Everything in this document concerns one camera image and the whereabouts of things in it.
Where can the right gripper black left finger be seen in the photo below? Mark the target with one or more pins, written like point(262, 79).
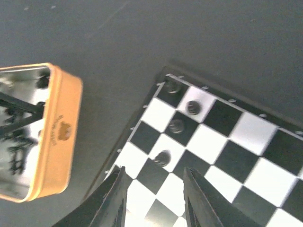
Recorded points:
point(105, 207)

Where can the yellow bear tin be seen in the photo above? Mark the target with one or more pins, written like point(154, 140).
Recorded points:
point(36, 160)

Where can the black piece corner square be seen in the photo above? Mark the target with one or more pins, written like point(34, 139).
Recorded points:
point(172, 86)

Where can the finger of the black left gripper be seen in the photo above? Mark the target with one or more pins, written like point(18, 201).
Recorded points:
point(23, 113)

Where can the black rook piece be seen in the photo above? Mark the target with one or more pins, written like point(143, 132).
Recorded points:
point(163, 158)

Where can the black pawn on board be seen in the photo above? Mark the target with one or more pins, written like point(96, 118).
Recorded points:
point(193, 107)

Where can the black white chessboard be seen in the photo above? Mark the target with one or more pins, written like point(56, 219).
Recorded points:
point(250, 155)

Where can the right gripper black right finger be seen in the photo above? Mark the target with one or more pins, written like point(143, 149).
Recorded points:
point(206, 207)

